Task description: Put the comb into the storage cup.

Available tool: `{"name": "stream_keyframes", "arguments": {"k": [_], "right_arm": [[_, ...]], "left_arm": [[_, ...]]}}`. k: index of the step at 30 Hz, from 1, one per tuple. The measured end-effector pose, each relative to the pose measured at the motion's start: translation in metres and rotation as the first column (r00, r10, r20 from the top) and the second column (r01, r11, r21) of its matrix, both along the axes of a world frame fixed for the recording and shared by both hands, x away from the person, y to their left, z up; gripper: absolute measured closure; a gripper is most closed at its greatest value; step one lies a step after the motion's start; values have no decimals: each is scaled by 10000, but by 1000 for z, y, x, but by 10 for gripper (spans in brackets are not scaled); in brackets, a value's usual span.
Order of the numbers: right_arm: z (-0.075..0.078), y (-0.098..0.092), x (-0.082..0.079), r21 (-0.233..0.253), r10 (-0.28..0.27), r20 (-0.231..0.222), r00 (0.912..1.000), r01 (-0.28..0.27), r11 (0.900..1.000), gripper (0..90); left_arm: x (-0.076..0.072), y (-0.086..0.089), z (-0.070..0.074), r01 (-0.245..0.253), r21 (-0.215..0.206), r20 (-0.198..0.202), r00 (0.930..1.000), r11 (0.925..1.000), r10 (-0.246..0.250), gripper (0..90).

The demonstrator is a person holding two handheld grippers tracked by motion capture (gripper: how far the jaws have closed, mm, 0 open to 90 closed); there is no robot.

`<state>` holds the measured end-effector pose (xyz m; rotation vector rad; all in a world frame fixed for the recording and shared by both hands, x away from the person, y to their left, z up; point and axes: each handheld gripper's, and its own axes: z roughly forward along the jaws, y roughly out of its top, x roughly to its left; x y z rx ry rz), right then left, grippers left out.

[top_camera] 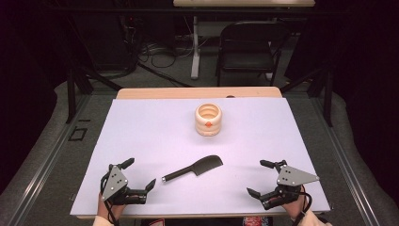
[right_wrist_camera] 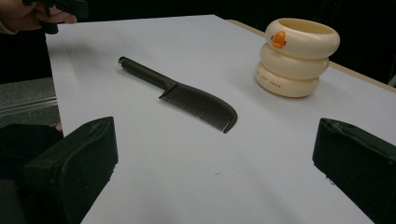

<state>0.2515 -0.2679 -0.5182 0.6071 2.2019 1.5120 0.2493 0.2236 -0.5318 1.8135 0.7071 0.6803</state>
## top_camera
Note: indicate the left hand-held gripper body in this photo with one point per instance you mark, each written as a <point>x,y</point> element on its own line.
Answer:
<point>115,183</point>

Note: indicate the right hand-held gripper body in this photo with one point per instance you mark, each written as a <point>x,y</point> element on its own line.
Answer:
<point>295,177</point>

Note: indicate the black kitchen knife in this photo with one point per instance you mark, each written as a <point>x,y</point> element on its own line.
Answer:
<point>207,164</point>

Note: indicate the cream ribbed holder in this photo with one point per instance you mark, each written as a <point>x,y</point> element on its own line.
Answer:
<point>208,125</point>

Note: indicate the person's left hand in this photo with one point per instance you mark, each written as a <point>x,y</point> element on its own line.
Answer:
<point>105,209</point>

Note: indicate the person's right hand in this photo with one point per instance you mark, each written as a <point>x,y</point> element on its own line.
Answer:
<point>291,205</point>

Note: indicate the red patterned item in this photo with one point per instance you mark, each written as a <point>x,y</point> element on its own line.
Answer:
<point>255,221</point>

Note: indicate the black metal stand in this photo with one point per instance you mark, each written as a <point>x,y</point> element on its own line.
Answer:
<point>327,100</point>
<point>71,94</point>

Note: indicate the wooden table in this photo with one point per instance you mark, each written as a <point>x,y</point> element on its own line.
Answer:
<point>188,93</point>

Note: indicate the black folding chair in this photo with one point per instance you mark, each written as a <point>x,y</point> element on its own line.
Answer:
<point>247,59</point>

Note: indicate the white-legged desk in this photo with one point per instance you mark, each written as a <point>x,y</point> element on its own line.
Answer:
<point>195,47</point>

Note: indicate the metal floor rail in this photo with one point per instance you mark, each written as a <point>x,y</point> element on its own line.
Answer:
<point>345,163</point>
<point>47,163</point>

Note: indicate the black frame bar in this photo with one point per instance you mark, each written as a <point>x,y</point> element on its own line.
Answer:
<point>125,11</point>

